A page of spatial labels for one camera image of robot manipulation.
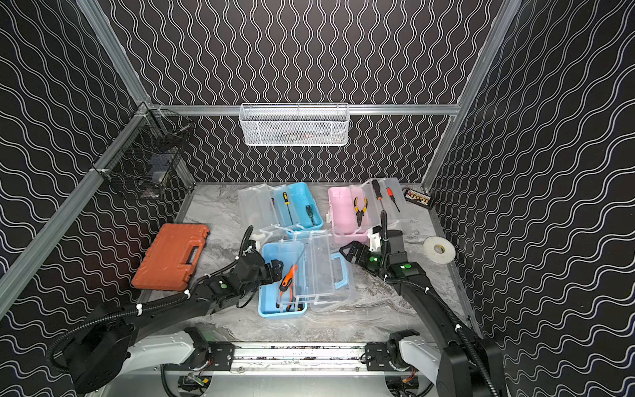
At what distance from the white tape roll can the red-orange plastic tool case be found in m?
0.90

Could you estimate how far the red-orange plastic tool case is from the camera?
0.87 m

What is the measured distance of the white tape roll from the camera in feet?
3.17
